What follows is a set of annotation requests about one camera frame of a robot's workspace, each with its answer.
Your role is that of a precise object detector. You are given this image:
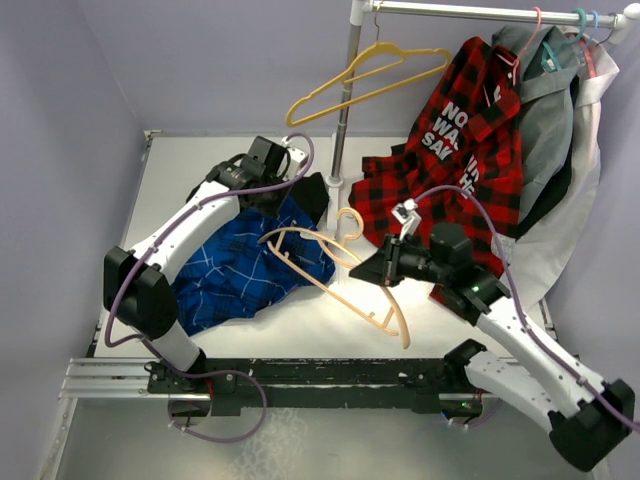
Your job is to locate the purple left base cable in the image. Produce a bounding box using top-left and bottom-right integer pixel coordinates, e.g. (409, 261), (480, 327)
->
(166, 367), (271, 444)

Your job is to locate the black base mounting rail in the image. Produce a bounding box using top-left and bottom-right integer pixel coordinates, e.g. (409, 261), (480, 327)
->
(144, 358), (486, 421)

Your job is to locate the pink hanger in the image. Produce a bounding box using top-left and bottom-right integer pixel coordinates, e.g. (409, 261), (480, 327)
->
(500, 6), (542, 86)

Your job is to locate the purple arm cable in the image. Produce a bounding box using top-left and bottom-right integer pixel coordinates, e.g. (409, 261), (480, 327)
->
(412, 184), (640, 434)
(103, 132), (316, 349)

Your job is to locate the white shirt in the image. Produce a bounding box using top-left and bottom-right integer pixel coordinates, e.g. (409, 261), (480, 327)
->
(502, 27), (619, 308)

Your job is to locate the blue hanger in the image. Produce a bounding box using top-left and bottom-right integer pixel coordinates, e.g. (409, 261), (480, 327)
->
(575, 8), (600, 42)

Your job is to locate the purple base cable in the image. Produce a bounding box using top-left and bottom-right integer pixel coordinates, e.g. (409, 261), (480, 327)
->
(447, 392), (501, 431)
(166, 367), (271, 444)

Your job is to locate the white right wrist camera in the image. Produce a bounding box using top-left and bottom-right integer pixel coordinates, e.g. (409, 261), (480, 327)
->
(391, 198), (421, 242)

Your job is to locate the teal hanger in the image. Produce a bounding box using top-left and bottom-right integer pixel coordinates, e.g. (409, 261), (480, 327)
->
(540, 7), (587, 73)

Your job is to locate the blue plaid shirt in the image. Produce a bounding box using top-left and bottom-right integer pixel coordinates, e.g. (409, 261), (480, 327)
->
(173, 195), (328, 336)

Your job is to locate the grey shirt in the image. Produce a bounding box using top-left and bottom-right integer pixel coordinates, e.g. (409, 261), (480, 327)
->
(492, 25), (581, 233)

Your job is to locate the red black plaid shirt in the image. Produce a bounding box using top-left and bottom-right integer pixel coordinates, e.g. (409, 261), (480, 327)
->
(349, 37), (523, 277)

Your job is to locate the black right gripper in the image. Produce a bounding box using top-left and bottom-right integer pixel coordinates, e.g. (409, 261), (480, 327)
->
(351, 232), (450, 286)

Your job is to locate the metal clothes rack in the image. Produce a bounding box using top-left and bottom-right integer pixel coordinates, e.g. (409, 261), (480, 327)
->
(325, 1), (639, 233)

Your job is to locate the black garment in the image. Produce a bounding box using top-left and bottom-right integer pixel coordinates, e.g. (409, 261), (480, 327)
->
(289, 172), (329, 225)

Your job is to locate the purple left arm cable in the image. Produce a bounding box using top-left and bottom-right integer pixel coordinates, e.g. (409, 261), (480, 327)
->
(103, 132), (316, 349)

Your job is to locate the beige plastic hanger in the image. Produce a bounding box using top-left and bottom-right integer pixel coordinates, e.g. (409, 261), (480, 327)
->
(259, 207), (412, 350)

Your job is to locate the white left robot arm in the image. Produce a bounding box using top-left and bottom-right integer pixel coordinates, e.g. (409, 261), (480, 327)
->
(102, 136), (315, 392)

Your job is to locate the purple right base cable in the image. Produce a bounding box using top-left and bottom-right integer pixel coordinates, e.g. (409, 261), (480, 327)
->
(447, 392), (501, 431)

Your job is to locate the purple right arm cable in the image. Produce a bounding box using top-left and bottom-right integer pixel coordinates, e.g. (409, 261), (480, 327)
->
(412, 184), (640, 434)

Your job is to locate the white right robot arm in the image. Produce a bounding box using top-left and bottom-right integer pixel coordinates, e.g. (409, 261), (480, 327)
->
(349, 223), (635, 472)

